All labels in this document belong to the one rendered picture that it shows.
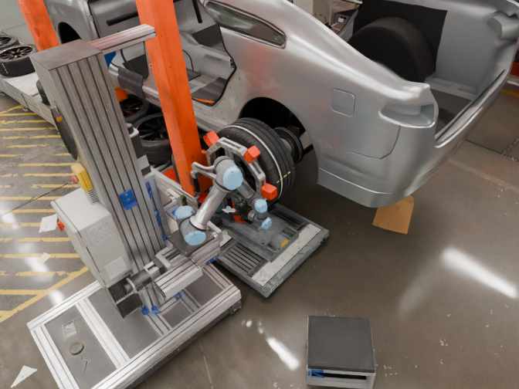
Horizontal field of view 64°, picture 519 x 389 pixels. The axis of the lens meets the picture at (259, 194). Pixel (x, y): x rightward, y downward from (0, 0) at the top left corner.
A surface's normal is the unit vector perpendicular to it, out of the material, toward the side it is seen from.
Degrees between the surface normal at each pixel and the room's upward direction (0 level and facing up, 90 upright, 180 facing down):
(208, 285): 0
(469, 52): 90
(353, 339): 0
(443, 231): 0
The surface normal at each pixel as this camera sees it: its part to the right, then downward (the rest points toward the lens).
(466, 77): -0.68, 0.52
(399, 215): -0.07, -0.74
